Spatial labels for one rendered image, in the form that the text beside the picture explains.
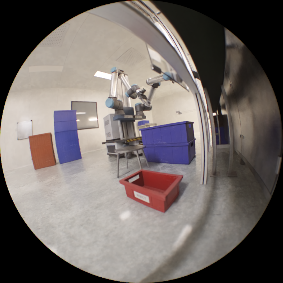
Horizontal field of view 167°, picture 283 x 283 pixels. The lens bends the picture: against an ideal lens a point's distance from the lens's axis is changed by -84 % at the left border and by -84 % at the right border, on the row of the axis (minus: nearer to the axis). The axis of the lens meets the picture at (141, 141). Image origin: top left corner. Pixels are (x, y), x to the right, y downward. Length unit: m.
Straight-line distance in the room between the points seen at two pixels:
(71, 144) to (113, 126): 1.19
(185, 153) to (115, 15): 1.01
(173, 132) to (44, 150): 2.51
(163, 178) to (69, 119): 2.41
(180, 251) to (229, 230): 0.19
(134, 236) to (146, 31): 0.57
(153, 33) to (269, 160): 0.50
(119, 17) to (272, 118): 0.46
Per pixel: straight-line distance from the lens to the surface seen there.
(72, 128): 2.56
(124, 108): 1.86
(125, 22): 0.21
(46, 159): 2.55
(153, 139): 1.12
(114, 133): 1.85
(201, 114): 0.58
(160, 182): 0.61
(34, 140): 2.61
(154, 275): 0.36
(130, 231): 0.44
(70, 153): 2.50
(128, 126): 1.91
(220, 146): 0.73
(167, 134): 1.02
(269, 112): 0.44
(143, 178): 0.69
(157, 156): 1.14
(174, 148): 1.01
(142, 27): 0.22
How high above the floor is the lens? 0.36
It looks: 4 degrees down
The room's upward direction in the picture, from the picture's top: 8 degrees counter-clockwise
